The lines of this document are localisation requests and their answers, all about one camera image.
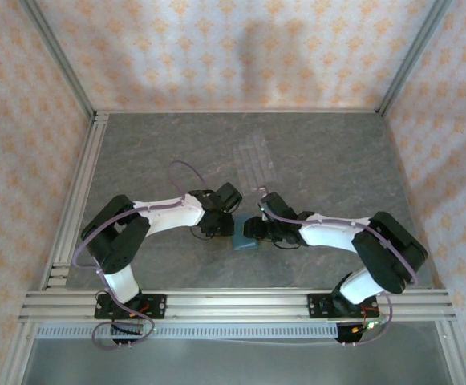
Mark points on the blue card holder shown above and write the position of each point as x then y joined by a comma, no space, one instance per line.
240,240

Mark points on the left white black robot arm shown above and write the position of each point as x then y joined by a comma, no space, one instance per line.
172,216

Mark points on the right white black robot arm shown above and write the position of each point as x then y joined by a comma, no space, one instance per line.
329,236

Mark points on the clear acrylic card stand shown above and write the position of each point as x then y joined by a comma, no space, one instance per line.
256,164

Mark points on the black controller board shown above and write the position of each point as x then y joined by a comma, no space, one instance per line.
347,335
124,329

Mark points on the grey metal sheet panel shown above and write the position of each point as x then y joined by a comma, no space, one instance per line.
236,365

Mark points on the left black wrist camera box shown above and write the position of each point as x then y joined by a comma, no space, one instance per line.
228,196

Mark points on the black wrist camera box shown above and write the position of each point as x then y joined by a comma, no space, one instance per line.
228,196
276,206

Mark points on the right black wrist camera box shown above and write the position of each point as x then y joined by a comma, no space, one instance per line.
276,206

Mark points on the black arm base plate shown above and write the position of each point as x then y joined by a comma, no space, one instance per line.
314,301
155,301

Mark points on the thin aluminium edge rail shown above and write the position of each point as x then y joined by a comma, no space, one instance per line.
236,110

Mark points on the wide aluminium edge rail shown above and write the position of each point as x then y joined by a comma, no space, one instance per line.
89,160

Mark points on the aluminium frame leg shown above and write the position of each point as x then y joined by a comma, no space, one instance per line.
18,353
455,353

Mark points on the aluminium frame post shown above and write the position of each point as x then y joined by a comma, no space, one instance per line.
61,56
411,56

